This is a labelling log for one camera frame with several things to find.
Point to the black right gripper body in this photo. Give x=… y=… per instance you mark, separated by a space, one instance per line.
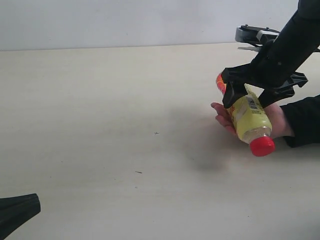
x=269 y=70

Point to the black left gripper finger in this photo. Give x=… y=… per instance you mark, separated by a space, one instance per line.
x=17 y=210

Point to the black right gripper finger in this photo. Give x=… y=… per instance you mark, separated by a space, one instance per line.
x=233 y=92
x=268 y=97

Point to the yellow label red-cap bottle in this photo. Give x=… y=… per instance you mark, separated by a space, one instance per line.
x=252 y=124

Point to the black sleeved forearm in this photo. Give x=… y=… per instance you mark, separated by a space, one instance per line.
x=303 y=117

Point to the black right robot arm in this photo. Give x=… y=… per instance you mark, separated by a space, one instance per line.
x=301 y=34

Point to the open human hand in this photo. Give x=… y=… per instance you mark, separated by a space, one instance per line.
x=280 y=124

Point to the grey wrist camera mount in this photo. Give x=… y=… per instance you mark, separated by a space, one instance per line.
x=255 y=36

